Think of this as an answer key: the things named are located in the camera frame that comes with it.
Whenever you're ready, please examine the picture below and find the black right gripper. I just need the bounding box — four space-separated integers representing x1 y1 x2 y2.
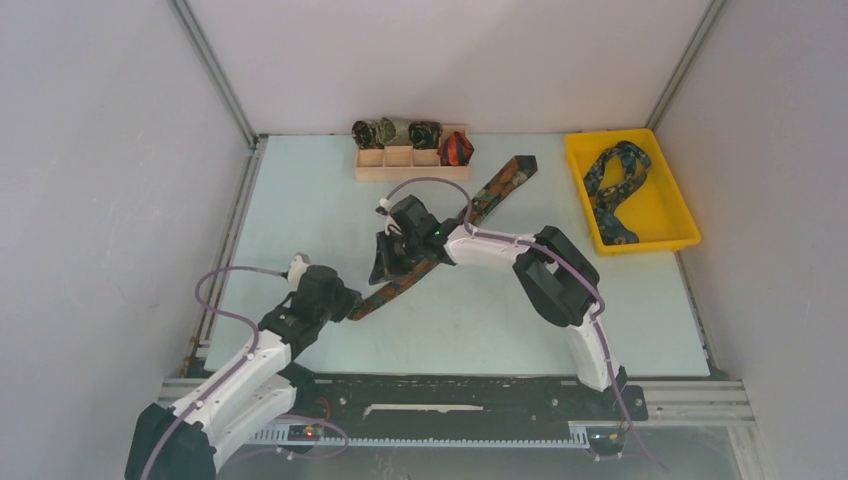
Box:
370 230 424 285

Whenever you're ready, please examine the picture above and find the brown green patterned tie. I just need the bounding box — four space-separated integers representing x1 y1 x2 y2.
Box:
348 155 537 321

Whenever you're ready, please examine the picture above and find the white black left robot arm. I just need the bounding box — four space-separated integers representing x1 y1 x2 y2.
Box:
124 254 362 479

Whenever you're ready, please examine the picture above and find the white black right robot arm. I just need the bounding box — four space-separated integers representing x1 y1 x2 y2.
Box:
369 195 622 418

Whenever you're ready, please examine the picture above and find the wooden compartment box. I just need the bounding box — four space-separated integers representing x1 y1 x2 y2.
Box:
354 123 471 182

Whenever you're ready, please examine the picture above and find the orange navy rolled tie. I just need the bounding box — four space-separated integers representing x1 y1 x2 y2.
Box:
437 131 475 167

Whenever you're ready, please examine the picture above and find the black green rolled tie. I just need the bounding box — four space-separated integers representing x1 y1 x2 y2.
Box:
408 120 443 150

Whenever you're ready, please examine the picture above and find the olive green rolled tie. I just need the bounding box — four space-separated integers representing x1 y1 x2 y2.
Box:
376 117 412 146

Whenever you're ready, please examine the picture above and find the dark patterned rolled tie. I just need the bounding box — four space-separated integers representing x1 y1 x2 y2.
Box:
351 120 384 150

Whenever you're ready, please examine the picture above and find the blue patterned tie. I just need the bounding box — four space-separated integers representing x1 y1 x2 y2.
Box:
583 140 652 246

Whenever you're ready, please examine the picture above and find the yellow plastic tray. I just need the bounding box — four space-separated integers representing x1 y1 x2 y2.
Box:
564 128 701 256

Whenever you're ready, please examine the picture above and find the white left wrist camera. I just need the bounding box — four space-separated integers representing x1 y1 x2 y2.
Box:
285 252 312 285

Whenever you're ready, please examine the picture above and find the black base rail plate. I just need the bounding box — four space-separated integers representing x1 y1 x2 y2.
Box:
291 374 649 443

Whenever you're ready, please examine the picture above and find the aluminium frame rail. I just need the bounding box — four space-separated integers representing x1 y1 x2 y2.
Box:
153 376 757 452

